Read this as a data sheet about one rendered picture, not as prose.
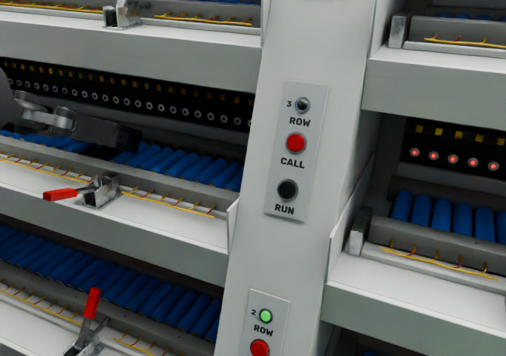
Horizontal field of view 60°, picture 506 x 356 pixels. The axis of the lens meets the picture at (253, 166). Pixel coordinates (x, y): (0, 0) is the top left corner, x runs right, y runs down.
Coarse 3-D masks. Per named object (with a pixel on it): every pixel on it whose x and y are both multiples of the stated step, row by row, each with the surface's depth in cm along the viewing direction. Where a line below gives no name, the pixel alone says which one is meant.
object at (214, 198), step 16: (0, 144) 60; (16, 144) 59; (32, 144) 59; (0, 160) 58; (32, 160) 58; (48, 160) 57; (64, 160) 56; (80, 160) 55; (96, 160) 55; (64, 176) 54; (128, 176) 52; (144, 176) 51; (160, 176) 52; (160, 192) 51; (176, 192) 50; (192, 192) 49; (208, 192) 48; (224, 192) 48; (224, 208) 48
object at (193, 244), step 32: (160, 128) 65; (192, 128) 62; (0, 192) 55; (32, 192) 53; (64, 224) 52; (96, 224) 49; (128, 224) 47; (160, 224) 47; (192, 224) 47; (224, 224) 47; (160, 256) 47; (192, 256) 45; (224, 256) 43
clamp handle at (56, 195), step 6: (96, 180) 49; (90, 186) 50; (96, 186) 50; (48, 192) 44; (54, 192) 44; (60, 192) 44; (66, 192) 45; (72, 192) 46; (78, 192) 47; (84, 192) 48; (48, 198) 43; (54, 198) 44; (60, 198) 44; (66, 198) 45
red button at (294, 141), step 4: (292, 136) 39; (296, 136) 39; (300, 136) 39; (288, 140) 39; (292, 140) 39; (296, 140) 39; (300, 140) 39; (288, 144) 39; (292, 144) 39; (296, 144) 39; (300, 144) 39; (288, 148) 39; (292, 148) 39; (296, 148) 39; (300, 148) 39
